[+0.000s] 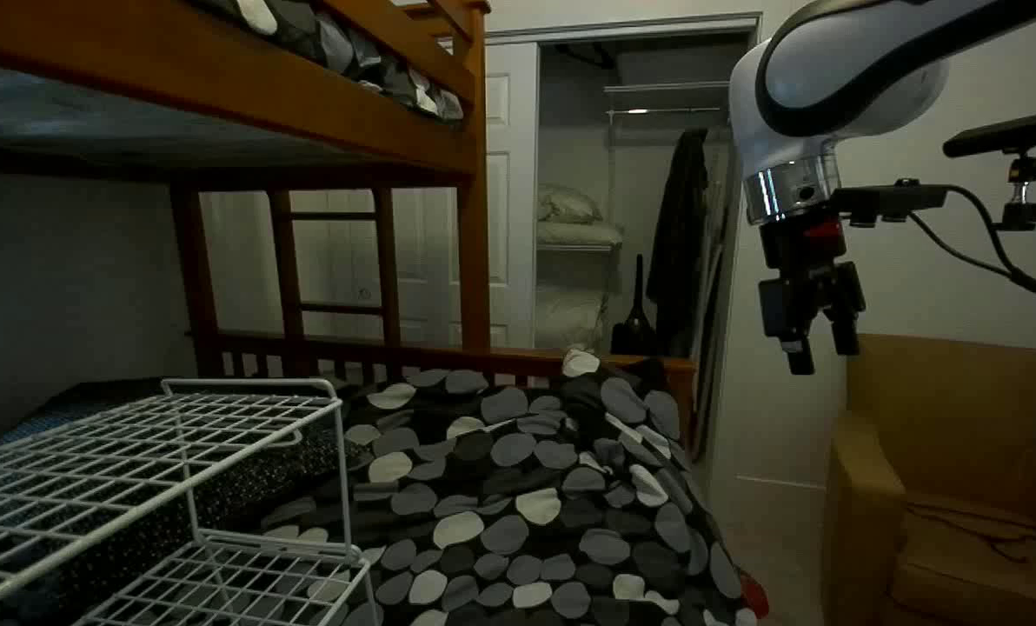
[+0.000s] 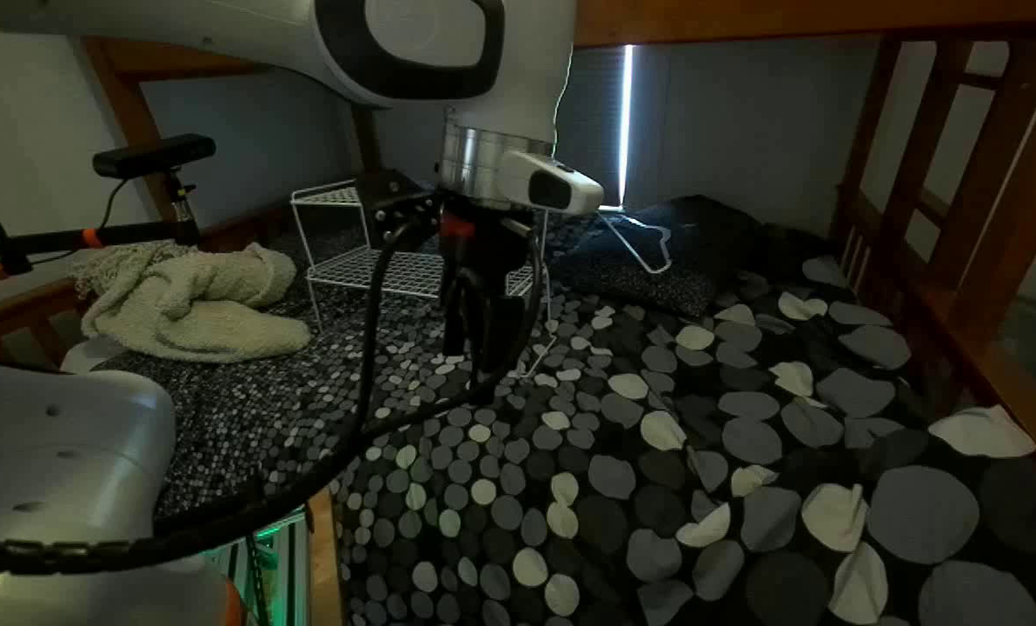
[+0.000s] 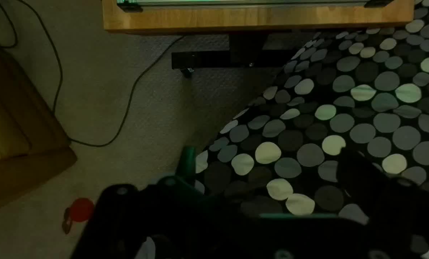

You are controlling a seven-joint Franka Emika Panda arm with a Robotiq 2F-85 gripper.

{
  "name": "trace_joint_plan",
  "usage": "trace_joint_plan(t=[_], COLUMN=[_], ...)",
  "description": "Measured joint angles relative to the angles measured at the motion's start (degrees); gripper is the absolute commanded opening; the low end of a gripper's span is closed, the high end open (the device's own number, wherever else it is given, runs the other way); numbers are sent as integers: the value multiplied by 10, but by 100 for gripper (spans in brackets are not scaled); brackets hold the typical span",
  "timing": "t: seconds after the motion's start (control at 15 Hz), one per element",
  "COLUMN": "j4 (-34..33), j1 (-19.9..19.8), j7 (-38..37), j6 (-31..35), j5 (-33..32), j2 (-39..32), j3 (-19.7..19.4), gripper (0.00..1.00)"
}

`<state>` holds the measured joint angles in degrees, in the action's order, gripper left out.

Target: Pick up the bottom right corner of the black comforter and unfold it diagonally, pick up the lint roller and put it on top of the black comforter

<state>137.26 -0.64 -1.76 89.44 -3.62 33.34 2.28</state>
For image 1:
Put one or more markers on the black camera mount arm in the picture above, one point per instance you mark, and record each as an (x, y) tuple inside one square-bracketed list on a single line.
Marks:
[(1022, 209)]

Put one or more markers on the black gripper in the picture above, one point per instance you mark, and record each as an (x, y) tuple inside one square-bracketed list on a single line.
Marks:
[(802, 278)]

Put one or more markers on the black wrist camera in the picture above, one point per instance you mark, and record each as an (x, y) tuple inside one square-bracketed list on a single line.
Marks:
[(887, 201)]

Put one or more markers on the dark blanket pile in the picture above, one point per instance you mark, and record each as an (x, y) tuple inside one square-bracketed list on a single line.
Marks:
[(79, 405)]

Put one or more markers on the spotted comforter on bunk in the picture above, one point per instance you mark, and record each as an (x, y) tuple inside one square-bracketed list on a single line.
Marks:
[(344, 48)]

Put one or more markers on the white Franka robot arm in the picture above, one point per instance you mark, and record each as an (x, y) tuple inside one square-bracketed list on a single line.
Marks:
[(841, 70)]

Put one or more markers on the dark hanging coat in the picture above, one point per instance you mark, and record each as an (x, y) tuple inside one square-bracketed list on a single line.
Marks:
[(678, 231)]

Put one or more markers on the black spotted comforter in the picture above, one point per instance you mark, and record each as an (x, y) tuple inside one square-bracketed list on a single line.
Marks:
[(520, 522)]

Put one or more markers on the white folded pillows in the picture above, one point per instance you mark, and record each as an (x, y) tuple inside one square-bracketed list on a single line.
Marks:
[(571, 213)]

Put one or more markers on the black stereo camera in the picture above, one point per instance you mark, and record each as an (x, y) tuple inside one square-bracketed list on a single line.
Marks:
[(1007, 130)]

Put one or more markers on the wooden bunk bed frame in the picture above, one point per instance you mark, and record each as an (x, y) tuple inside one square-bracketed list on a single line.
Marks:
[(252, 82)]

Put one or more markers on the mustard yellow armchair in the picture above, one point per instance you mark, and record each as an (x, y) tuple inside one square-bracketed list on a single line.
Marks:
[(946, 463)]

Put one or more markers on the red ball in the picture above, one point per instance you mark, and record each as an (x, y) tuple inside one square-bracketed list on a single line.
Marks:
[(756, 596)]

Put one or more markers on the white closet door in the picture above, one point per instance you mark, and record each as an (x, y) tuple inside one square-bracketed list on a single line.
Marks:
[(513, 195)]

